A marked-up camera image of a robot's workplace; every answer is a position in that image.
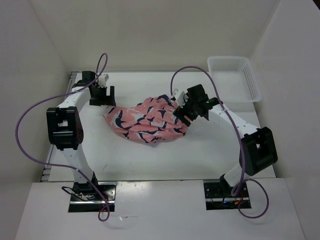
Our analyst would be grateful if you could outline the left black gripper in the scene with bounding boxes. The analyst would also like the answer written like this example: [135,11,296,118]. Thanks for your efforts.
[89,85,116,107]

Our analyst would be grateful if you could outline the pink shark print shorts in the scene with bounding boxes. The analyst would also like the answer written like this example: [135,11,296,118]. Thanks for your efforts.
[103,94,188,144]

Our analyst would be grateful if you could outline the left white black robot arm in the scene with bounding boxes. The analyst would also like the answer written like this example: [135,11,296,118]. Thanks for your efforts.
[46,71,116,200]

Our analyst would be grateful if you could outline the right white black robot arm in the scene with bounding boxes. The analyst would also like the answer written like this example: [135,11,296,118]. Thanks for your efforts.
[172,84,278,197]

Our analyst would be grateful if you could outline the white plastic mesh basket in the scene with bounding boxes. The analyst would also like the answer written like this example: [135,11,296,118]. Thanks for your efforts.
[207,56,262,103]

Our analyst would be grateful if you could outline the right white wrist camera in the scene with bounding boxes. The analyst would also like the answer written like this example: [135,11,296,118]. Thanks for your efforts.
[171,88,189,107]

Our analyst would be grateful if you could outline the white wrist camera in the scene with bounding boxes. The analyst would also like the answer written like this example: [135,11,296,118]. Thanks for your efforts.
[97,73,109,88]
[171,88,189,107]

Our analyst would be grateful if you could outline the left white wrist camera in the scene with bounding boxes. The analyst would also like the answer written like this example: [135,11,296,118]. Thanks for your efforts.
[97,73,109,88]

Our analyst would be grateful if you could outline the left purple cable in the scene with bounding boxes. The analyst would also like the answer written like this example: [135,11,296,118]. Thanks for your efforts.
[15,52,111,222]

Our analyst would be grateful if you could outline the purple cable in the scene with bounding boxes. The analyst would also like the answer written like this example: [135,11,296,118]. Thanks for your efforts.
[169,65,270,219]
[15,52,111,222]

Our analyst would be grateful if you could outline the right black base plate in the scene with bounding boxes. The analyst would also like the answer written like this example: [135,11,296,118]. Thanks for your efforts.
[203,179,252,211]

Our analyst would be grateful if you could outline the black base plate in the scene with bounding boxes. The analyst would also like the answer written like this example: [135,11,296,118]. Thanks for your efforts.
[61,181,117,213]
[203,179,252,211]

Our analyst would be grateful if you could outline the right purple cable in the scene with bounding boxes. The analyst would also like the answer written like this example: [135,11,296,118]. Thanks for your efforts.
[169,65,270,219]

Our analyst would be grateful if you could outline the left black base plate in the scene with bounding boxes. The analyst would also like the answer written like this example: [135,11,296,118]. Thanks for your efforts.
[61,181,117,213]

